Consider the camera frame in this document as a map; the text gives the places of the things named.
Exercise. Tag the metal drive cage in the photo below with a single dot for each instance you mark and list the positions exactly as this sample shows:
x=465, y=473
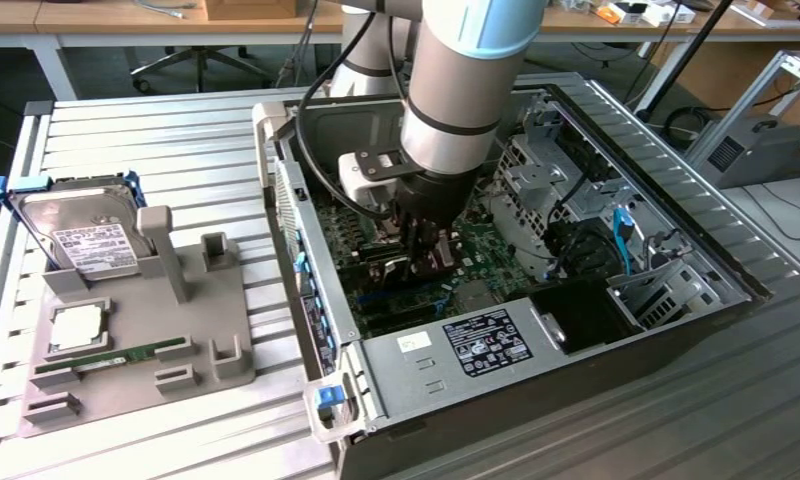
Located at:
x=533, y=175

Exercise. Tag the grey computer tower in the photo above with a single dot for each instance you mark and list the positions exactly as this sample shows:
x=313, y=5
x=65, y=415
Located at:
x=760, y=150

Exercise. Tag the metal disk bay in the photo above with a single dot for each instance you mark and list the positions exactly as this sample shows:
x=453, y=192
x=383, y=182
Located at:
x=660, y=300

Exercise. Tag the silver chipset heatsink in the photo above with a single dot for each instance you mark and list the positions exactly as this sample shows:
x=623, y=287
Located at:
x=476, y=296

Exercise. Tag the aluminium profile frame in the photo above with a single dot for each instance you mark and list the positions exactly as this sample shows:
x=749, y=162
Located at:
x=794, y=62

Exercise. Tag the black slanted pole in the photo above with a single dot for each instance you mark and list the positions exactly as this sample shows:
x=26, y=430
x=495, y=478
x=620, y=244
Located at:
x=684, y=55

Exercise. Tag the grey parts rack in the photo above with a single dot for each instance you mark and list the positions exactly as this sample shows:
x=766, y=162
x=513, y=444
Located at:
x=133, y=320

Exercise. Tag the blue case latch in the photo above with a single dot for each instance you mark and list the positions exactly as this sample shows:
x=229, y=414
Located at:
x=326, y=396

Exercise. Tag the silver CPU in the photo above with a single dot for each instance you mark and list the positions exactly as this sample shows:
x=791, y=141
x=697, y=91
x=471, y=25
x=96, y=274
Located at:
x=76, y=327

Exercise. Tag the wooden desk with cardboard box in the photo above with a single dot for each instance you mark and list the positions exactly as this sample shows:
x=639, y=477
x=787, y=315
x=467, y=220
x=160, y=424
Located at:
x=106, y=20

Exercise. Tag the white orange small box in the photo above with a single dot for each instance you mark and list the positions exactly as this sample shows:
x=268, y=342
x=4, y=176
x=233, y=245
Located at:
x=623, y=14

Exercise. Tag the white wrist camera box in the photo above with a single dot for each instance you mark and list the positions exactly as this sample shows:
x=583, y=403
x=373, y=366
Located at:
x=356, y=185

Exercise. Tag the hard disk in blue caddy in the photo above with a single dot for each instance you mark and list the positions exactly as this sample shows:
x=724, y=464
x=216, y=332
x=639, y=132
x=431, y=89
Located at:
x=86, y=220

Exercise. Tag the green motherboard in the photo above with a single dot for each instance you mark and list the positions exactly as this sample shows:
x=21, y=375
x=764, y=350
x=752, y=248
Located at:
x=487, y=250

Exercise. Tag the graphics card with metal bracket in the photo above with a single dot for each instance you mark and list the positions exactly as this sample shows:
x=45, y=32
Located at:
x=392, y=271

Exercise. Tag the green RAM stick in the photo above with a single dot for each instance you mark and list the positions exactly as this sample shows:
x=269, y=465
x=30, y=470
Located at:
x=126, y=356

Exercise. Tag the wooden desk with small boxes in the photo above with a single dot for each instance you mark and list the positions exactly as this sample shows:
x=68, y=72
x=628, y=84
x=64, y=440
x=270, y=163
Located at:
x=774, y=27

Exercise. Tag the office chair base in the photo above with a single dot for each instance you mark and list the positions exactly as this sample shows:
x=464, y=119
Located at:
x=200, y=55

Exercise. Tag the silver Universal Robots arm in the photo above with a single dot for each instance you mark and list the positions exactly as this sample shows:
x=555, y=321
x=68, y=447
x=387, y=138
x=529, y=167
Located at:
x=447, y=100

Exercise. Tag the grey power supply unit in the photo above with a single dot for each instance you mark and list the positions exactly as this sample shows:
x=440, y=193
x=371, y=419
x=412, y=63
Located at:
x=407, y=380

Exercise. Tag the open black PC case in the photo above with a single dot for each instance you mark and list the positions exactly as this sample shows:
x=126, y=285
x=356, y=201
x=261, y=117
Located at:
x=507, y=440

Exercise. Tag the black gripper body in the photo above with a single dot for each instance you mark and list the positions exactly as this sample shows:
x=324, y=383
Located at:
x=433, y=200

